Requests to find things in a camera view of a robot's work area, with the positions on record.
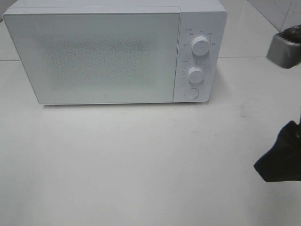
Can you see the round white door button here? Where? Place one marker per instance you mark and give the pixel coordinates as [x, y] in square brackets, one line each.
[191, 93]

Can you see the white timer knob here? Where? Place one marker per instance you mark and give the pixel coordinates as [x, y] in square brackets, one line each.
[195, 75]

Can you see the white microwave door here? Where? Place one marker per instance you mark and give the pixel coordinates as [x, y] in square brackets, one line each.
[94, 59]

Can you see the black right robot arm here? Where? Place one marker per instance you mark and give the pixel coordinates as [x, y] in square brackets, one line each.
[283, 161]

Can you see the upper white power knob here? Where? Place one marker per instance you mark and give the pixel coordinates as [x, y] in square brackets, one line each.
[200, 45]

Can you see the white microwave oven body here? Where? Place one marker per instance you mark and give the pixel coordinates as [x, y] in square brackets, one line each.
[207, 17]

